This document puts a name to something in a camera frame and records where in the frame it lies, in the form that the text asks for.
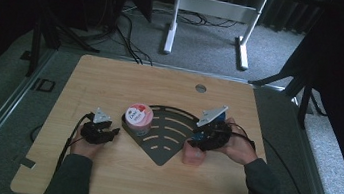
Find black tripod stand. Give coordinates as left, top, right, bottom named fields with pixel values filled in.
left=243, top=53, right=334, bottom=132
left=24, top=7, right=105, bottom=87

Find pink jar with white lid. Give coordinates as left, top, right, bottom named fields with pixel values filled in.
left=122, top=101, right=156, bottom=139

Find person's left hand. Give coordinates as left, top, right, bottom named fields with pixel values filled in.
left=68, top=123, right=106, bottom=162

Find cable bundle under desk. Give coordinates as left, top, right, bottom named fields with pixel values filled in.
left=175, top=8, right=241, bottom=32

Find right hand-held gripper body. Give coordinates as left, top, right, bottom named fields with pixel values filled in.
left=192, top=102, right=236, bottom=155

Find hand-held gripper cable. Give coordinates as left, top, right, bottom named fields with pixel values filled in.
left=53, top=110, right=95, bottom=176
left=219, top=122, right=308, bottom=194

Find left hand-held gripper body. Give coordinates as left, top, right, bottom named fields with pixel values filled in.
left=78, top=105, right=116, bottom=147

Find white bottle with blue cap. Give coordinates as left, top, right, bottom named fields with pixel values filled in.
left=214, top=110, right=228, bottom=124

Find person's right hand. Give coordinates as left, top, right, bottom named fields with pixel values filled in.
left=217, top=116, right=264, bottom=168

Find black floor cables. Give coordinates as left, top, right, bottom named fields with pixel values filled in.
left=110, top=2, right=161, bottom=67

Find white desk frame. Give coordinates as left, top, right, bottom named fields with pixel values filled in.
left=161, top=0, right=269, bottom=73

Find left hand-held gripper cable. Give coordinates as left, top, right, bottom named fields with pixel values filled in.
left=53, top=110, right=95, bottom=176

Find grey tape piece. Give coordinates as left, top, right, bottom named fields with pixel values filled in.
left=12, top=154, right=38, bottom=171

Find pink bottle with blue cap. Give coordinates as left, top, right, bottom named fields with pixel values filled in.
left=180, top=131, right=210, bottom=169

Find round grey table grommet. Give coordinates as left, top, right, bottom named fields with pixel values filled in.
left=194, top=83, right=208, bottom=94

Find dark grey metal corner shelf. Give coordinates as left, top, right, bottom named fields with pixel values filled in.
left=115, top=100, right=202, bottom=171

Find right hand-held gripper cable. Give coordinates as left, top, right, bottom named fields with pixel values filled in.
left=219, top=122, right=308, bottom=194

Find thin black floor cable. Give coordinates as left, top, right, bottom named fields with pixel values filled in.
left=255, top=137, right=327, bottom=194

